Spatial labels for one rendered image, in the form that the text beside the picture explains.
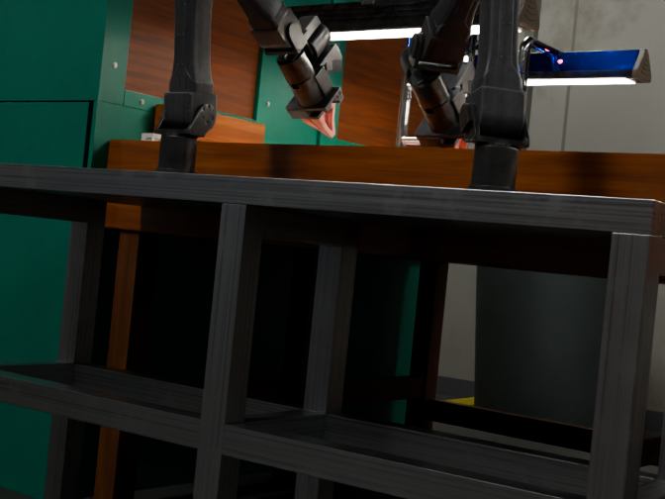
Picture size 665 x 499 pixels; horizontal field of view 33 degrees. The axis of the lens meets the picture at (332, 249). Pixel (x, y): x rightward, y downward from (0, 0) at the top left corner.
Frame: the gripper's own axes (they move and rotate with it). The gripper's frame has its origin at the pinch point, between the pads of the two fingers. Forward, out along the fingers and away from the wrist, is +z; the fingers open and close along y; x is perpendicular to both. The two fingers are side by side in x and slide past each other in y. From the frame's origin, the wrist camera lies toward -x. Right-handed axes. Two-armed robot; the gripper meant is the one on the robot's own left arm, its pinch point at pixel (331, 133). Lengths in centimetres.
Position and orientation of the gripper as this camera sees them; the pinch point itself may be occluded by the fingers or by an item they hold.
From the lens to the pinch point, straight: 228.0
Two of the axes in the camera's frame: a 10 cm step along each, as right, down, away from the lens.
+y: -7.9, -0.8, 6.1
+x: -4.7, 7.2, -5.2
